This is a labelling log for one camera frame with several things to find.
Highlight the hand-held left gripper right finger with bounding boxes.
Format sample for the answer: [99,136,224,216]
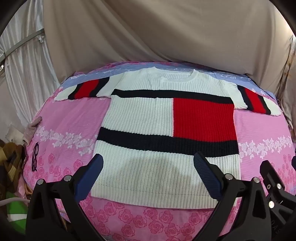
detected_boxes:
[194,152,273,241]

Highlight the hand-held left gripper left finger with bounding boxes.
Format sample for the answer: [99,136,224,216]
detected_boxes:
[26,153,104,241]

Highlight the white red navy knit sweater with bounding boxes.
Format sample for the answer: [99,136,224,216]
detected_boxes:
[54,66,283,209]

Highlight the pink floral bed sheet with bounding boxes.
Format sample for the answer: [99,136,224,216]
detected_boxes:
[17,61,296,241]

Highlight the dark-framed eyeglasses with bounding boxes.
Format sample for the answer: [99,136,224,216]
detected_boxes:
[31,142,40,172]

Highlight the green plastic object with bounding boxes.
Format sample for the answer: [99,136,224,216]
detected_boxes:
[0,191,30,234]

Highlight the white pleated curtain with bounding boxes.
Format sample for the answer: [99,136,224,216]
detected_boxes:
[0,0,60,142]

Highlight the beige backdrop sheet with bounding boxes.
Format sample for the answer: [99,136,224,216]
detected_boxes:
[43,0,296,98]

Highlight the white cable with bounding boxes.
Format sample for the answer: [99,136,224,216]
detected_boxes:
[0,197,30,207]

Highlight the white wall box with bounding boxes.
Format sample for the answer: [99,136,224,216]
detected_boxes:
[5,125,23,142]

